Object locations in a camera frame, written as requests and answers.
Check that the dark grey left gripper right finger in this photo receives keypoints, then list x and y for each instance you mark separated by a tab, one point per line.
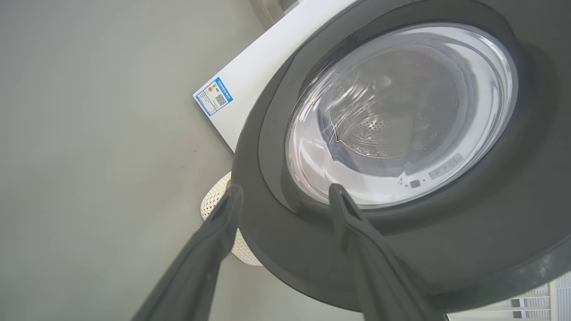
383	285

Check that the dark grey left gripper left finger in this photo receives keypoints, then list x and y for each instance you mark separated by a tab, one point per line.
196	276

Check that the dark grey round washer door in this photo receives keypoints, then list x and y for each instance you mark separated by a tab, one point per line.
513	223

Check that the cream perforated laundry basket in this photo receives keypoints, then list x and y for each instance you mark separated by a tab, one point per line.
214	196

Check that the white front-load washing machine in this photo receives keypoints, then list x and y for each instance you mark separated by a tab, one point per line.
263	62

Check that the white slatted furniture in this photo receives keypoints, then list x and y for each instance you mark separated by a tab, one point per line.
535	307

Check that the blue energy label sticker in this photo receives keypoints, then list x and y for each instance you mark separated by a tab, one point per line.
214	96

